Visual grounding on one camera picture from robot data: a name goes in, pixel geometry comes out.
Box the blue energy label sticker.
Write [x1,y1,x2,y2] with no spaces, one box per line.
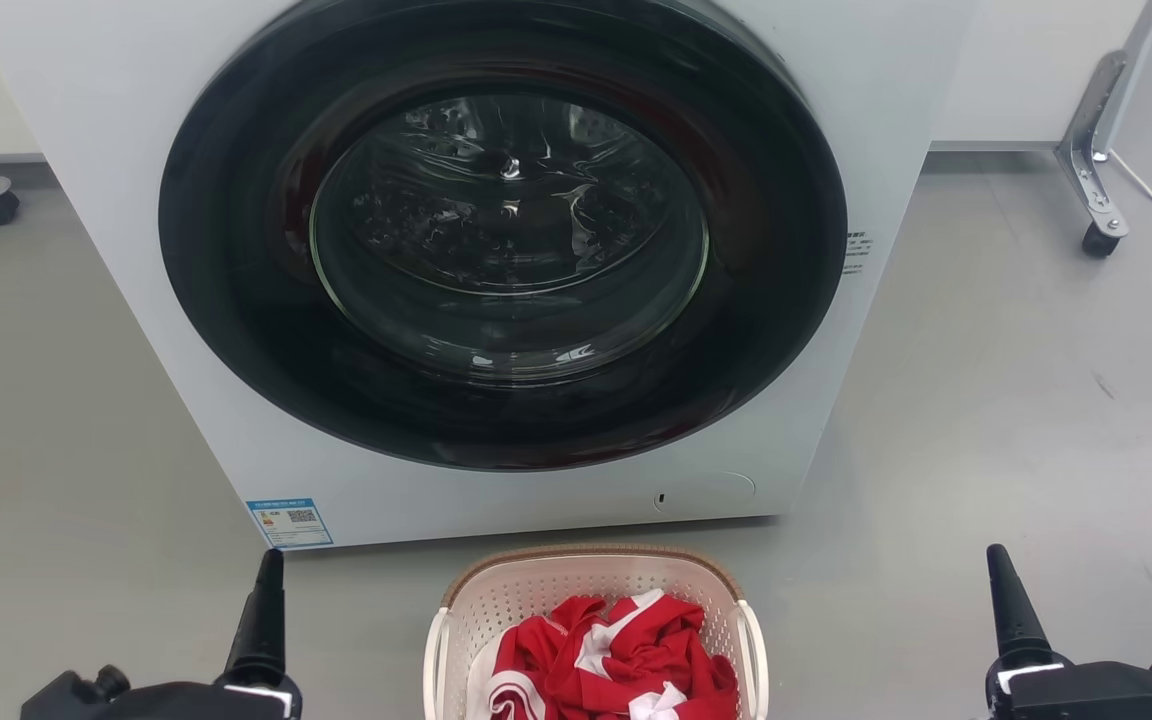
[246,497,335,550]

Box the silver metal stand leg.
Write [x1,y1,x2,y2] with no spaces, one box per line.
[1056,0,1152,241]

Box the red and white garment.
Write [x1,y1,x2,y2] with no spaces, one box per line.
[466,589,740,720]

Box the cream perforated laundry basket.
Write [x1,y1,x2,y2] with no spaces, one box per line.
[423,544,770,720]

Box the white front-load washing machine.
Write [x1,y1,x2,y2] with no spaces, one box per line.
[0,0,977,551]

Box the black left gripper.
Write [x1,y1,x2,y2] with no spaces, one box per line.
[21,548,303,720]

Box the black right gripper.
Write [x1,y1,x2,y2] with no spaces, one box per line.
[984,544,1152,720]

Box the black round washer door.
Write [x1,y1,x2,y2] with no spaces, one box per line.
[158,0,848,473]

